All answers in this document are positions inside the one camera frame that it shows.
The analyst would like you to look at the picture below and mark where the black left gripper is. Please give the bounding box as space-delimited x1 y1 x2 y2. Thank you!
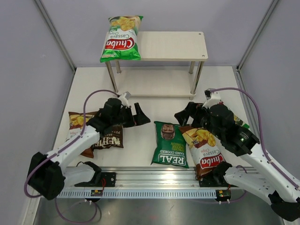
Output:
111 103 150 128

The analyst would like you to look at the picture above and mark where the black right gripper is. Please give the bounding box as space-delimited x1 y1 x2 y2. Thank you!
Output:
174 101 224 140

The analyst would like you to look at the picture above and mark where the brown Chuba cassava chips bag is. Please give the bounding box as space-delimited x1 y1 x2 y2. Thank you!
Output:
179 126 225 180

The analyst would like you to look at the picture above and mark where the dark green Real chips bag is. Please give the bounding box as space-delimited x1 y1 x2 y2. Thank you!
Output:
151 121 189 169

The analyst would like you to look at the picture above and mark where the green Chuba seaweed chips bag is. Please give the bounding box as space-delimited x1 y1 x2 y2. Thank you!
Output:
217 99 250 132

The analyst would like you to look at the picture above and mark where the green Chuba cassava chips bag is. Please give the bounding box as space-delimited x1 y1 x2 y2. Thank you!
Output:
100 15 143 63

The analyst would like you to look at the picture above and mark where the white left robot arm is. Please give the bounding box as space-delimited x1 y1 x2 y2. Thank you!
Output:
25 98 150 200

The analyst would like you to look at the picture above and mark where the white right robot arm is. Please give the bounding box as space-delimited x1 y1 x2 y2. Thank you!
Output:
174 102 300 222

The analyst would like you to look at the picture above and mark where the white two-tier wooden shelf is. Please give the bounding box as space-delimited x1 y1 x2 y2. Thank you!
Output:
105 31 208 99

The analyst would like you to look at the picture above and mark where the brown Kettle sea salt bag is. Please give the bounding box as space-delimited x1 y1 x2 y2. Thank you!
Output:
93 125 124 150

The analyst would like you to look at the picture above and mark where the brown Chuba bag left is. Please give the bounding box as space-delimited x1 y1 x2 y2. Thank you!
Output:
66 112 94 158

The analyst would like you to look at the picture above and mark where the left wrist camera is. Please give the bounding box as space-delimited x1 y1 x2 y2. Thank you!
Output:
118 91 131 107

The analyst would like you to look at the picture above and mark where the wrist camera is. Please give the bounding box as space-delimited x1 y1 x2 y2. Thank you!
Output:
202 89 221 108
118 91 131 107

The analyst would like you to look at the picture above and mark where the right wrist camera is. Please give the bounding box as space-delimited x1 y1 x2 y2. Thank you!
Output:
202 89 221 108

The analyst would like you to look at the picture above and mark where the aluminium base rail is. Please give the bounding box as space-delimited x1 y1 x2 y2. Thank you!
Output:
63 166 285 190

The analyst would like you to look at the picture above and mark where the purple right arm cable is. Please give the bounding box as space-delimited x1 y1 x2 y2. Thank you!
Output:
210 87 300 204

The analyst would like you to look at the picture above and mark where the white slotted cable duct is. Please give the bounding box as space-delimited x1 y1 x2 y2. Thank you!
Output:
57 188 217 199

